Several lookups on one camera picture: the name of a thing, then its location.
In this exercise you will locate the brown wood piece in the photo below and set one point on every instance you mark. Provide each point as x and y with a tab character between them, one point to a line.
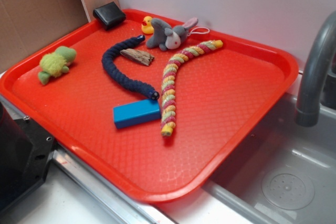
138	56

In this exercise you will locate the grey toy faucet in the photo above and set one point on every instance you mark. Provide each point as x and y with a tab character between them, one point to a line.
317	86

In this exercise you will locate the yellow rubber duck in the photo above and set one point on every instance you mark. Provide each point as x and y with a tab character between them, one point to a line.
146	25

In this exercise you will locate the green plush turtle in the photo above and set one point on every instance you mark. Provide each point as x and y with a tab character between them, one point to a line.
56	63

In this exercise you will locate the grey toy sink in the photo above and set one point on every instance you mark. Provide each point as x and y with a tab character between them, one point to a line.
280	173

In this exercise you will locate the brown cardboard panel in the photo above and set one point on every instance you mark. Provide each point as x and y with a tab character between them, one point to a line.
29	25

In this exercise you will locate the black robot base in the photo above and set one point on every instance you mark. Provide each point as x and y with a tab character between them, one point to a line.
26	151

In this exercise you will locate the red plastic tray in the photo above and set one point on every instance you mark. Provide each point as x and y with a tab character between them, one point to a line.
220	97

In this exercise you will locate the black square block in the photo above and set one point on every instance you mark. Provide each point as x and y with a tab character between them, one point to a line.
109	15

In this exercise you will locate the grey plush elephant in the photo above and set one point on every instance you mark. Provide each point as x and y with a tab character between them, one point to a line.
166	37

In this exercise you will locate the blue rectangular block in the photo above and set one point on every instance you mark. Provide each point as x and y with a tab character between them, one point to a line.
136	113

